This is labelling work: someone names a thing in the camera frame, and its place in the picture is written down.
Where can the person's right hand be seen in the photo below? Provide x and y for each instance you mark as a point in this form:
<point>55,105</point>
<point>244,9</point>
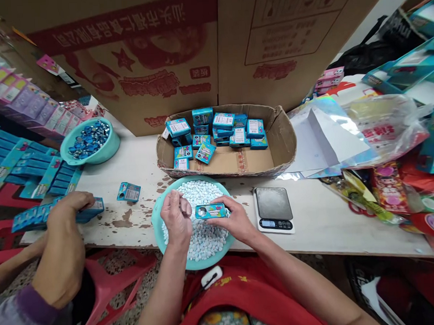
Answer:
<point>238,221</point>

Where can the person's left hand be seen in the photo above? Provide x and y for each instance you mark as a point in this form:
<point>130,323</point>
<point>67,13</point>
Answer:
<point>174,223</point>

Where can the person's right thumb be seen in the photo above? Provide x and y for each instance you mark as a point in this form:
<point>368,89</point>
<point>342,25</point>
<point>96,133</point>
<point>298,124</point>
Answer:
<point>218,220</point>

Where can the person's left fingers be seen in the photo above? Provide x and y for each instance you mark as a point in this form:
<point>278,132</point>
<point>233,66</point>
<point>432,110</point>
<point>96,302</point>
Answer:
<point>181,204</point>

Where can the person's right fingers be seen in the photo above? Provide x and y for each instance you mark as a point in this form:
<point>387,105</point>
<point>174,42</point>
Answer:
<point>224,201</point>

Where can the small blue candy tin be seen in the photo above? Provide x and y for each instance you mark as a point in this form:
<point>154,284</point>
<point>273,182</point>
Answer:
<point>208,211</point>

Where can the pile of white candy pellets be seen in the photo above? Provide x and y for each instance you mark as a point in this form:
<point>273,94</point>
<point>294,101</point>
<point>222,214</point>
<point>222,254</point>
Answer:
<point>210,243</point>

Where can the low cardboard tray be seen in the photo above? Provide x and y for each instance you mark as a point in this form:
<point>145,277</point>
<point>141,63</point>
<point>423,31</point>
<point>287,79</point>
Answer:
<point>231,161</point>

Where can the teal plastic candy basin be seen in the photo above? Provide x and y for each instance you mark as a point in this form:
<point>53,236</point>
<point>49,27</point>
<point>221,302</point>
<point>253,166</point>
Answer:
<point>159,242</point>

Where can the digital kitchen scale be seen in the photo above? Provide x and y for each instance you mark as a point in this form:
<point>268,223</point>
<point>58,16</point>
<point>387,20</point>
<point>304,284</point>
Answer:
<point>273,205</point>

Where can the single blue hang-tab box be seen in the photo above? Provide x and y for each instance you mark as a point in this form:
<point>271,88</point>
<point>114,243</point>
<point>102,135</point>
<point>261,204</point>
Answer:
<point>128,192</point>

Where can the white clip-on device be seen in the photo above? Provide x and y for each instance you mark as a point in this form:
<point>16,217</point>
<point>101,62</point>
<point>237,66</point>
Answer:
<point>211,277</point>

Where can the pile of small blue boxes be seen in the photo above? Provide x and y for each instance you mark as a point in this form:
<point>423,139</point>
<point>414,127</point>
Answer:
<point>219,129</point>

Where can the person's body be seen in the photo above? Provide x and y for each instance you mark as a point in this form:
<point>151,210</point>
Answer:
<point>253,299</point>

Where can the row of blue boxes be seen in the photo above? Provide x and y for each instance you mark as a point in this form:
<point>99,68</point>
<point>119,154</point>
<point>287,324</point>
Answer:
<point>92,209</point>

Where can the teal bowl of lids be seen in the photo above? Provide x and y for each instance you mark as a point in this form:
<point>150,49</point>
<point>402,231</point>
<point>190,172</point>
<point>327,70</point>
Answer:
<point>105,148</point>

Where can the pink plastic stool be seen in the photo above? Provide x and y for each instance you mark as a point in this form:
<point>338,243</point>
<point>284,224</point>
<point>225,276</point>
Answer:
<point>114,280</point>

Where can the pile of blue metal lids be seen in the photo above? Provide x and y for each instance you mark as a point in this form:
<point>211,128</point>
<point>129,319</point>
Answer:
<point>86,140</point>

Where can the white folded paper sheet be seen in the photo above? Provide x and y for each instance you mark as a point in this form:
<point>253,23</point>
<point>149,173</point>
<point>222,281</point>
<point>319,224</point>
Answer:
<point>325,138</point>

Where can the holographic foil sheets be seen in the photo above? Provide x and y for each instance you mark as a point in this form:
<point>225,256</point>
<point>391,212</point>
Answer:
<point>351,162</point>

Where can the large printed cardboard carton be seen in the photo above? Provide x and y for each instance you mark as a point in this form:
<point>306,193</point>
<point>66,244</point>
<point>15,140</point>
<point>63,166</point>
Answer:
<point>167,56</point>

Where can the small pink boxes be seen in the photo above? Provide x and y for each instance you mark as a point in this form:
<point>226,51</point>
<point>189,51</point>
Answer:
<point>328,80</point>

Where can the stack of flat blue cartons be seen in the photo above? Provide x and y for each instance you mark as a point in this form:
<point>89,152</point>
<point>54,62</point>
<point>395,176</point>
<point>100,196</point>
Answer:
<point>27,158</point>

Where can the clear red-printed plastic bag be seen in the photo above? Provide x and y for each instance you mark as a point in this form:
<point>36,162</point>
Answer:
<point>386,131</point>

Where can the row of purple pink packets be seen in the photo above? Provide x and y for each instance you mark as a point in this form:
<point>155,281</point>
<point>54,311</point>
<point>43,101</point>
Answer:
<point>35,103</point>

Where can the red plastic stool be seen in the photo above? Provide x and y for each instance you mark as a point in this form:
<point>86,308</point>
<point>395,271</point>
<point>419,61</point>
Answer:
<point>6,235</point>

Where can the pile of colourful toy packets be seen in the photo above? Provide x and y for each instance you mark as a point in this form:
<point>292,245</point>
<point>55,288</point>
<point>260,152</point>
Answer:
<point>404,203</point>

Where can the black plastic bag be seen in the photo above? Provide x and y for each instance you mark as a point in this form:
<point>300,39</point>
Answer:
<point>371,52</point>

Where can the stack of blue display cartons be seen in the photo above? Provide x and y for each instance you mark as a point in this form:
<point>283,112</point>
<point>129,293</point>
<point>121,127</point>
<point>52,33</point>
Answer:
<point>416,72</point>

